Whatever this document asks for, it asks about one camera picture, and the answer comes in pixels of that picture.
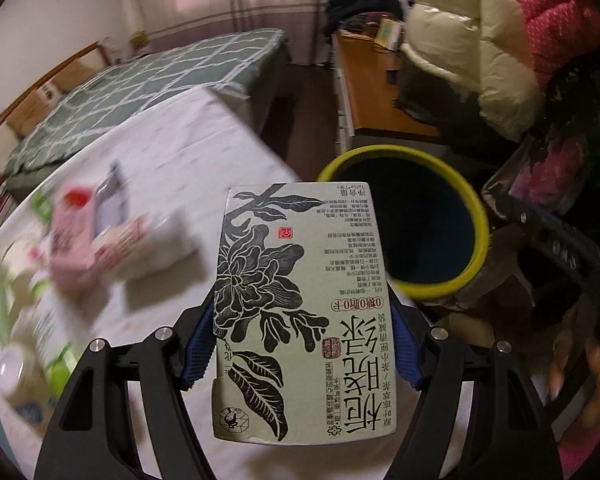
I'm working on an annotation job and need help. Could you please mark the clear green label jar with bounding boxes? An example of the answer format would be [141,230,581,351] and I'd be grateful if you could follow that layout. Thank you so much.
[32,301,85,399]

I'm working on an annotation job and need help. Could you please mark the cream puffer jacket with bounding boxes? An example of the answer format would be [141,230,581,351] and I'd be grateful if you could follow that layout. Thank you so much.
[402,0,542,141]

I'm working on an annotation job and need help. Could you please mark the white pudding cup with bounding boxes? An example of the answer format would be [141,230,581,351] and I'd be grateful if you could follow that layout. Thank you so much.
[0,342,57,434]

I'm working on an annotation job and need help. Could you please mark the green plastic bag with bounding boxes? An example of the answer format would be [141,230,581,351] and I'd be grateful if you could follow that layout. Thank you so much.
[0,190,53,347]

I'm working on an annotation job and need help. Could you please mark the books on desk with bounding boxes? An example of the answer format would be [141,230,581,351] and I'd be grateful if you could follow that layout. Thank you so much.
[374,18,403,51]

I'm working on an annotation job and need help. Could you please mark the person hand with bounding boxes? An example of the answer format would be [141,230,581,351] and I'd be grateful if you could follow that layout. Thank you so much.
[546,304,600,440]

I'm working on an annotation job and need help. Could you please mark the pink floral bag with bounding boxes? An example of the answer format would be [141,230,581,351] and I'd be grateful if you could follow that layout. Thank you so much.
[481,132,600,218]

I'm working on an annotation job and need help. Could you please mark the far bedside box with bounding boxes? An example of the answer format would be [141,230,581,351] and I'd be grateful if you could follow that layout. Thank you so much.
[129,30,148,52]

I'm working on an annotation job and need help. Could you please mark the white dotted table cloth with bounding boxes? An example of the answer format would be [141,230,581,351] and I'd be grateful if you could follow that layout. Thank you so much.
[0,84,472,480]

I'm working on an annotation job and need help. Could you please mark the wooden headboard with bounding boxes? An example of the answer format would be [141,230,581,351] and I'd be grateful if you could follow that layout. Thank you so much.
[0,42,111,184]

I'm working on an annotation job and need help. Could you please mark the brown right pillow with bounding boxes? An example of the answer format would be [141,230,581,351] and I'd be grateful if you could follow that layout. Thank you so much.
[52,60,97,93]

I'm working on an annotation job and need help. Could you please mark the wooden desk cabinet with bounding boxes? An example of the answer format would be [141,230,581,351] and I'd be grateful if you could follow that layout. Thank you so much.
[332,32,442,154]

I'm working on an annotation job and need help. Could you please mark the green tea carton box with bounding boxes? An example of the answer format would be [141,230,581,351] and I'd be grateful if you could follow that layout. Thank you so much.
[212,182,396,445]

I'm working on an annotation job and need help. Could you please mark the brown pillow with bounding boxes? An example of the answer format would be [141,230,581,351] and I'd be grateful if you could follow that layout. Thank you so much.
[52,60,97,93]
[6,96,48,138]

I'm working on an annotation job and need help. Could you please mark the dark clothes pile on desk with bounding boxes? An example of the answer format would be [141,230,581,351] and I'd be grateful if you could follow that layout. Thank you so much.
[323,0,404,40]

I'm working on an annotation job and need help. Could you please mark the green checked bed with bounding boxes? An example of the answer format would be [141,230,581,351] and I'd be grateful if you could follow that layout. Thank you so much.
[4,28,289,203]

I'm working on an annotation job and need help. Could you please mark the pink strawberry milk carton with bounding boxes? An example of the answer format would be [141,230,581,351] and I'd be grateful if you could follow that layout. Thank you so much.
[48,182,97,296]

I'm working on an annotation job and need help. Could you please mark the brown left pillow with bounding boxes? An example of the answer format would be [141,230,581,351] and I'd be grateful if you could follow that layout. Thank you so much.
[6,96,48,138]

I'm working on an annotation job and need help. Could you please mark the yellow rimmed trash bin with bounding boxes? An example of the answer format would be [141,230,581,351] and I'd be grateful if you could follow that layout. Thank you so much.
[317,144,490,300]

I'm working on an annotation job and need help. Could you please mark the white pill bottle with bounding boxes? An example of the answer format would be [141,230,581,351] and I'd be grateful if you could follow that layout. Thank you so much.
[92,209,197,282]

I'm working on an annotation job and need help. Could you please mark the red dotted puffer jacket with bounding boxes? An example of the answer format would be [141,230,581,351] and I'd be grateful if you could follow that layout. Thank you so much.
[518,0,600,88]

